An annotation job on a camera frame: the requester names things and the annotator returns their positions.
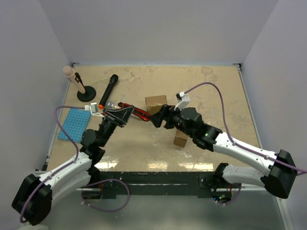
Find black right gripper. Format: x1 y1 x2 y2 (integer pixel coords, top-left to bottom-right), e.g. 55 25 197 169
149 104 195 138

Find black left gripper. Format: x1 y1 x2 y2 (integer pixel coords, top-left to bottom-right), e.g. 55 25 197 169
99 106 135 148

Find red black utility knife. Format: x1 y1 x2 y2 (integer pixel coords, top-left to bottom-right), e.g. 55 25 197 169
118 102 151 122

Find taped cardboard box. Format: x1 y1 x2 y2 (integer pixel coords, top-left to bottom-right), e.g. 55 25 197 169
145 95 167 115

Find small cardboard box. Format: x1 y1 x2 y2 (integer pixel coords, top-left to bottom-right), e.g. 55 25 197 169
173 130 188 148

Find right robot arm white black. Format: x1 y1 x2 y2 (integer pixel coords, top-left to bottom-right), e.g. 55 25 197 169
150 105 298 199

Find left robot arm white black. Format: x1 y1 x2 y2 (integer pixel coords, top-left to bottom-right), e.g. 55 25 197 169
12 105 135 226

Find silver glitter microphone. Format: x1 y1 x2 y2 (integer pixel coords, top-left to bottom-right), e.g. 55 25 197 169
105 101 121 110

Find black microphone orange end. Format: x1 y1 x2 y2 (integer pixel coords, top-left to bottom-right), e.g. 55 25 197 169
98 74 118 109

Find blue studded building plate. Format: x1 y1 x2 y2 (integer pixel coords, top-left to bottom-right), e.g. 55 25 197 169
62 108 91 143

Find beige microphone on stand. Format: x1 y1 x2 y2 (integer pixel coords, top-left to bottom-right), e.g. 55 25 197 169
63 66 86 94

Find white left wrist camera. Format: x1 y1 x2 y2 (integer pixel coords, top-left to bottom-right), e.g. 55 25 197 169
84 103 105 117

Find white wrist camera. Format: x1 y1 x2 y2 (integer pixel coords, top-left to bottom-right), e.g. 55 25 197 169
84 103 105 117
175 92 190 111

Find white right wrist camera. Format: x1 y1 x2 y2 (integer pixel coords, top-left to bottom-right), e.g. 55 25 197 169
175 92 190 111

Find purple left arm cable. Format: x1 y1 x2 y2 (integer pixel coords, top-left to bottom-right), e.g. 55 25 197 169
19 105 130 224

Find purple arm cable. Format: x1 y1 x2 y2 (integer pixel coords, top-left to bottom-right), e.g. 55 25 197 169
19 105 130 224
184 82 307 207

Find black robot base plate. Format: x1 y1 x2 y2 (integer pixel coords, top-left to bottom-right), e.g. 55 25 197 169
90 172 240 198

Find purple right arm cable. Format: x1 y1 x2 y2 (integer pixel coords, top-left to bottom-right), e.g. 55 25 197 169
184 82 307 207

